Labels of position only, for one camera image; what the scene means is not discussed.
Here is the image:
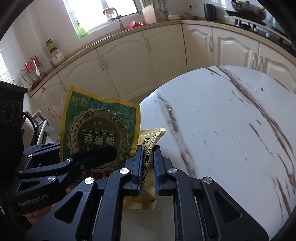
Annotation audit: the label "large glass jar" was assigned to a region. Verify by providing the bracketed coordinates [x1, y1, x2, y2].
[46, 39, 65, 67]

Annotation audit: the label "black wok with lid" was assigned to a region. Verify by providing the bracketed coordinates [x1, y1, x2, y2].
[226, 1, 266, 21]

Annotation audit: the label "yellow seasoning packet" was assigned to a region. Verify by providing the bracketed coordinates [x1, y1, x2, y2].
[123, 128, 167, 210]

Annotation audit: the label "kitchen window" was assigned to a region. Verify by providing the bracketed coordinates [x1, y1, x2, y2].
[63, 0, 141, 34]

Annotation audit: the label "black electric kettle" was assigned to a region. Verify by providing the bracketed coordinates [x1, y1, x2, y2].
[204, 4, 217, 21]

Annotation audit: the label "black gas stove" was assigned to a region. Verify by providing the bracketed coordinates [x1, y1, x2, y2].
[225, 16, 293, 46]

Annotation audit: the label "red utensil rack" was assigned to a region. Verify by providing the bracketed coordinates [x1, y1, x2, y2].
[20, 55, 47, 89]

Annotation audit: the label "green dish soap bottle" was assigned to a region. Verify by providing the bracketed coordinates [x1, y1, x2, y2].
[76, 21, 88, 39]

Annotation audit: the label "green seaweed packet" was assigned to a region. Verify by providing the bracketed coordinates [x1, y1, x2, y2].
[60, 86, 140, 179]

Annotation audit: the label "wooden cutting board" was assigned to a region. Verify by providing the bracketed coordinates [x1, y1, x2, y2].
[142, 4, 157, 24]

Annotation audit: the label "stacked white dishes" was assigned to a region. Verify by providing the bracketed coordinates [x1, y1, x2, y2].
[167, 11, 182, 20]

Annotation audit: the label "round white marble table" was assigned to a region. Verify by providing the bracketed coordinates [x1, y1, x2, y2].
[140, 66, 295, 240]

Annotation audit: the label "chrome kitchen faucet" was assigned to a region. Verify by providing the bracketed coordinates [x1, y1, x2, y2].
[103, 7, 125, 31]

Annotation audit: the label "red plastic basin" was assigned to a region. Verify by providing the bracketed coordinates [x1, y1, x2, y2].
[125, 21, 147, 30]

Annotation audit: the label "lower cream base cabinets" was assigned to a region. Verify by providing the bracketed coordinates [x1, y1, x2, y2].
[29, 20, 295, 122]

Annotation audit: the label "green electric cooking pot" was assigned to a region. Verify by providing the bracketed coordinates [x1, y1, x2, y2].
[270, 16, 285, 35]

